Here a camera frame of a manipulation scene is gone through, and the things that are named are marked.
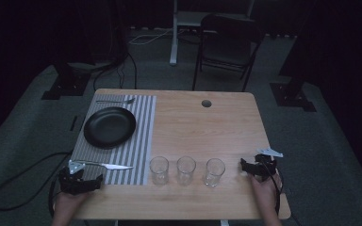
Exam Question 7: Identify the black hanging cables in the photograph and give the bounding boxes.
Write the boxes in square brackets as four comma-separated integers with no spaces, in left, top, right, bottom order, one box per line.
[91,50,139,92]

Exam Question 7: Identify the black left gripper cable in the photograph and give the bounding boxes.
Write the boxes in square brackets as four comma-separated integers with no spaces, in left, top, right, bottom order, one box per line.
[47,177,61,218]

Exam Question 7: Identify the grey white striped placemat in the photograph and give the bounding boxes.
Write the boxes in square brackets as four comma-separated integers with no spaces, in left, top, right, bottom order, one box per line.
[70,94,157,186]

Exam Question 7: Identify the long black floor cable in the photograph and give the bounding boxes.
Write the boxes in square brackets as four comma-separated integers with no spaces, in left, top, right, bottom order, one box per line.
[0,152,74,212]

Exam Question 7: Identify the black stand with base plate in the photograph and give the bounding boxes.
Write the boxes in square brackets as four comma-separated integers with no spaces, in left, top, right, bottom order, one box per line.
[269,56,318,113]
[41,61,92,101]

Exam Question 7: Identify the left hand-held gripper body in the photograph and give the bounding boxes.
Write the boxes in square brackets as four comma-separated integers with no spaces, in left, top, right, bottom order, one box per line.
[58,159,92,196]

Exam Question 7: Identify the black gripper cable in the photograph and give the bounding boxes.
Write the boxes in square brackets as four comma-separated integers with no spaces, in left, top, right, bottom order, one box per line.
[262,161,284,218]
[47,177,61,218]

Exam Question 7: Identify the silver table knife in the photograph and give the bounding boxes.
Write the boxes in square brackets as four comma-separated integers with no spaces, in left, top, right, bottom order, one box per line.
[80,160,135,171]

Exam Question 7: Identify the person's right hand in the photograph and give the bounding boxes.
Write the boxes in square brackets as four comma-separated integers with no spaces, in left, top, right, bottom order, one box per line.
[250,172,281,216]

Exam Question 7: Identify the black folding chair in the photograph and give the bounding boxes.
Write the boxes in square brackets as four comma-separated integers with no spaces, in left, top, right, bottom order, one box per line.
[191,13,266,92]

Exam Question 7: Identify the white floor cable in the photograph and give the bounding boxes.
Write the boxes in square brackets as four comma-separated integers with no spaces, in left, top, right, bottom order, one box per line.
[127,27,187,46]

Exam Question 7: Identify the person's left hand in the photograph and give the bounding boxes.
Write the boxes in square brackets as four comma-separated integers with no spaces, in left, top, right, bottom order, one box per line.
[53,188,91,218]

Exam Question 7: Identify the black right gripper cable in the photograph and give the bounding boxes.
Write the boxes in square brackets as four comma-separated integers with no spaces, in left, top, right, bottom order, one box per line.
[262,161,284,218]

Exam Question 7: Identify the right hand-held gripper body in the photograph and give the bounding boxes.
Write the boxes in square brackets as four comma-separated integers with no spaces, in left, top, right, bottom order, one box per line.
[254,148,285,184]

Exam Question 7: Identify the black round plate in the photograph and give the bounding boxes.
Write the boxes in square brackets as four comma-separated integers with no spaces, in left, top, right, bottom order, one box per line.
[83,106,137,150]

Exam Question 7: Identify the clear drinking glass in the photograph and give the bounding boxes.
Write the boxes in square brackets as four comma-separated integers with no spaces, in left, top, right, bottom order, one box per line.
[204,157,226,188]
[175,155,197,186]
[149,155,170,186]

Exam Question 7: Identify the silver fork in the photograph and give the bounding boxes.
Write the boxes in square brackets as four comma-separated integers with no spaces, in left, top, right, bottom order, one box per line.
[95,97,137,105]

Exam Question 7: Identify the grey round stand base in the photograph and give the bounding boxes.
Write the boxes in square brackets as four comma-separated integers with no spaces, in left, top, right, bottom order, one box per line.
[67,60,116,73]

